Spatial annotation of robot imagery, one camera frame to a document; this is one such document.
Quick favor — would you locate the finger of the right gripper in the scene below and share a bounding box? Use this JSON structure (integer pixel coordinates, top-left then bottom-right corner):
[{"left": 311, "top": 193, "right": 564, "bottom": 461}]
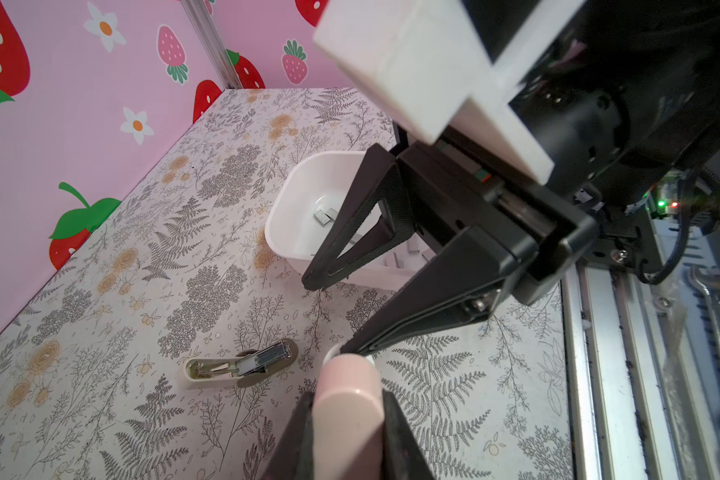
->
[
  {"left": 340, "top": 226, "right": 539, "bottom": 356},
  {"left": 302, "top": 144, "right": 415, "bottom": 291}
]

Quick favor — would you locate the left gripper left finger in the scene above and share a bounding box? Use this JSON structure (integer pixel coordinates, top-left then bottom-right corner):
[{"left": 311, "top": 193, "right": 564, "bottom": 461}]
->
[{"left": 260, "top": 392, "right": 315, "bottom": 480}]

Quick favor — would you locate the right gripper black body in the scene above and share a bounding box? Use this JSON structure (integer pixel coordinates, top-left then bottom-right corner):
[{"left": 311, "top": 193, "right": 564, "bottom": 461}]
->
[{"left": 395, "top": 89, "right": 631, "bottom": 307}]

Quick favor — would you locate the pink mini stapler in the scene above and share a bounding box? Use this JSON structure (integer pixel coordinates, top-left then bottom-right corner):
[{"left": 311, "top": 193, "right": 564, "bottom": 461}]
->
[{"left": 311, "top": 354, "right": 385, "bottom": 479}]

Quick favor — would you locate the staple strip in tray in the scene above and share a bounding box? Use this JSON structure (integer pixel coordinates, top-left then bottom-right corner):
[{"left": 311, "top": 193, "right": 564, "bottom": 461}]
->
[{"left": 313, "top": 208, "right": 338, "bottom": 227}]

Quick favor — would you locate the aluminium rail base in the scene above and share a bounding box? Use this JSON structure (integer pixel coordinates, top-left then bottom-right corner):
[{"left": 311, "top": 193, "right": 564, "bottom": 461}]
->
[{"left": 562, "top": 229, "right": 720, "bottom": 479}]

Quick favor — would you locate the white plastic tray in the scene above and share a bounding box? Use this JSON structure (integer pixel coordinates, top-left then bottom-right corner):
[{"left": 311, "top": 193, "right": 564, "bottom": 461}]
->
[{"left": 265, "top": 151, "right": 435, "bottom": 291}]

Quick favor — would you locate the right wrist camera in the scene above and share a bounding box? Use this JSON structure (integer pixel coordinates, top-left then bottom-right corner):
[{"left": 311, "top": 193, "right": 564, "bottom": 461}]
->
[{"left": 313, "top": 0, "right": 582, "bottom": 184}]

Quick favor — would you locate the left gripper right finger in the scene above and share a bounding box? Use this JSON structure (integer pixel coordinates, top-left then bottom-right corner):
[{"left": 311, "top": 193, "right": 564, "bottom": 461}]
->
[{"left": 382, "top": 390, "right": 434, "bottom": 480}]

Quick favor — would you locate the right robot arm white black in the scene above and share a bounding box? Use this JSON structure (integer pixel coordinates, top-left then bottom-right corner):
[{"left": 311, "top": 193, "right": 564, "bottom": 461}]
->
[{"left": 302, "top": 1, "right": 720, "bottom": 356}]

